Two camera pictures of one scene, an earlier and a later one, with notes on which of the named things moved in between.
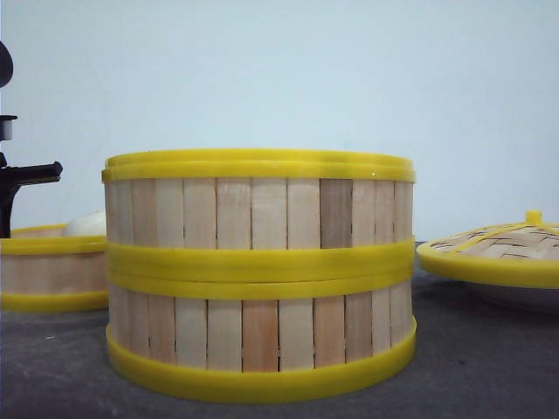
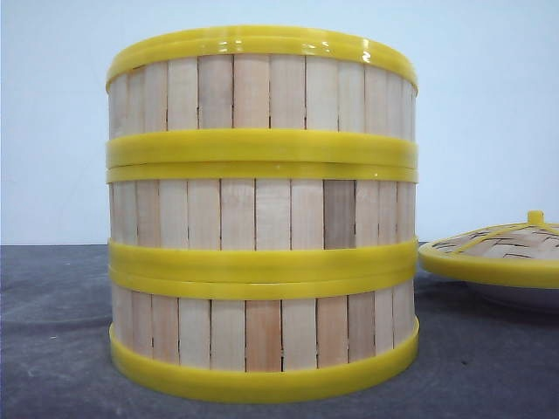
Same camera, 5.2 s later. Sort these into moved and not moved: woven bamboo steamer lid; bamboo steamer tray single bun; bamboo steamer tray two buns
Moved: bamboo steamer tray single bun
Not moved: bamboo steamer tray two buns; woven bamboo steamer lid
